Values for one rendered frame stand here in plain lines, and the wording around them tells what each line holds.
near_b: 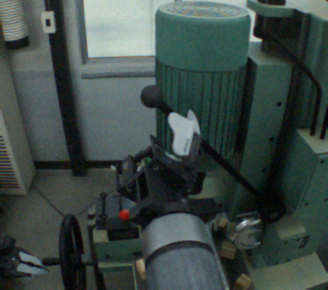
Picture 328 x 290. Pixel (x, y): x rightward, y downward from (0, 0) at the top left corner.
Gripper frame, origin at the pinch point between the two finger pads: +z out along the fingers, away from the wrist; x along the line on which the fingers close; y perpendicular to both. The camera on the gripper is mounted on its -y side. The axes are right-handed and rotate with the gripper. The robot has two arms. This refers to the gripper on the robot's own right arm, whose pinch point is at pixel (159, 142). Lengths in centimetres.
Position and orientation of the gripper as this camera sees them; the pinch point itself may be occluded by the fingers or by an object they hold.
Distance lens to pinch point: 53.0
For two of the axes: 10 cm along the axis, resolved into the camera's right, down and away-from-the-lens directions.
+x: -7.2, 6.4, 2.6
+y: -6.8, -5.7, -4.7
